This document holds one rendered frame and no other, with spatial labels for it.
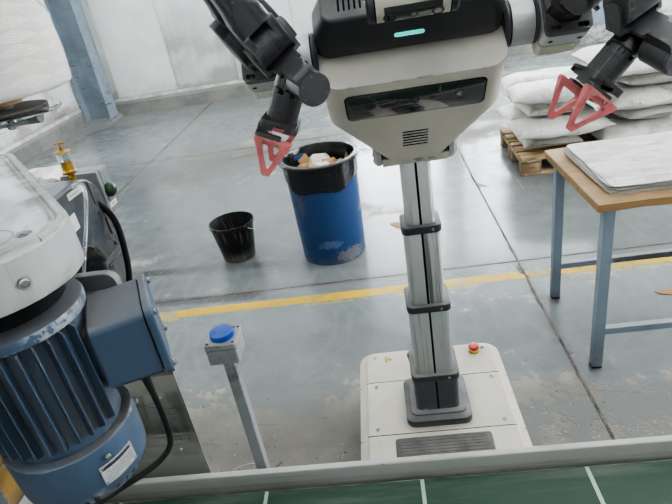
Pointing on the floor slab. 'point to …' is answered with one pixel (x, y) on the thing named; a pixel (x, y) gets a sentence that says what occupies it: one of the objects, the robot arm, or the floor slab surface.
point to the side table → (563, 169)
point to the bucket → (234, 235)
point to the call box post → (247, 415)
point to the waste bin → (326, 202)
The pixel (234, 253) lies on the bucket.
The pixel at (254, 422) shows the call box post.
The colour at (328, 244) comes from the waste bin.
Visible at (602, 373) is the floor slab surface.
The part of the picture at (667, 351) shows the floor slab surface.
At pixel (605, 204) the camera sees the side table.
